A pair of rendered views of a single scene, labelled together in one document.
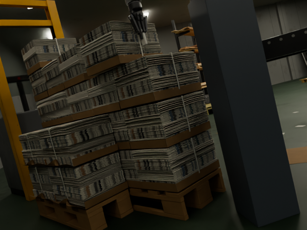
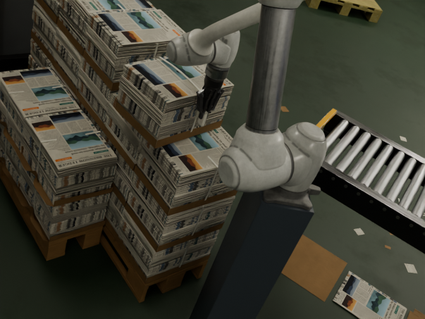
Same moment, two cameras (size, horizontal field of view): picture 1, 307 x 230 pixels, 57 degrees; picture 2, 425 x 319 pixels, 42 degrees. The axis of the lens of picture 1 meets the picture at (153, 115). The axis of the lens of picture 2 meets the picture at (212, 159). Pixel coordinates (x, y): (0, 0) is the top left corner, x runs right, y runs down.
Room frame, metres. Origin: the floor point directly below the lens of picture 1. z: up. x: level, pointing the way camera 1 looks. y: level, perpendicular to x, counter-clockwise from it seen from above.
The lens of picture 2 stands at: (-0.30, 0.05, 2.20)
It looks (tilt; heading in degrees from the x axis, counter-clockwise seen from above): 37 degrees down; 354
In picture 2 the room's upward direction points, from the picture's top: 20 degrees clockwise
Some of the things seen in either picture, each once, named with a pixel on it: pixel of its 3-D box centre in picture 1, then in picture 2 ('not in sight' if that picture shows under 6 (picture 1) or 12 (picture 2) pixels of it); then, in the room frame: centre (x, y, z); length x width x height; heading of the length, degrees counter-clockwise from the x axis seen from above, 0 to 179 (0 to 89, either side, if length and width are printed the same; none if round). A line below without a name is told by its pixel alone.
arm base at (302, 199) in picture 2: not in sight; (291, 183); (1.24, -0.41, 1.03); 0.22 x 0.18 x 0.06; 99
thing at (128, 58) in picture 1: (112, 65); (150, 119); (1.61, 0.16, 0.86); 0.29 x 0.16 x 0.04; 49
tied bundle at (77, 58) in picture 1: (93, 65); (135, 49); (2.00, 0.32, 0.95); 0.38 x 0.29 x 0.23; 132
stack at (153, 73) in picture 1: (124, 136); (130, 154); (1.89, 0.23, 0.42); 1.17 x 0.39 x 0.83; 43
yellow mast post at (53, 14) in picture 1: (71, 89); not in sight; (2.97, 0.77, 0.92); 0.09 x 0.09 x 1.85; 43
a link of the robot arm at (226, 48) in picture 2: not in sight; (222, 44); (1.59, -0.03, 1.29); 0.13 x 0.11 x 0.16; 130
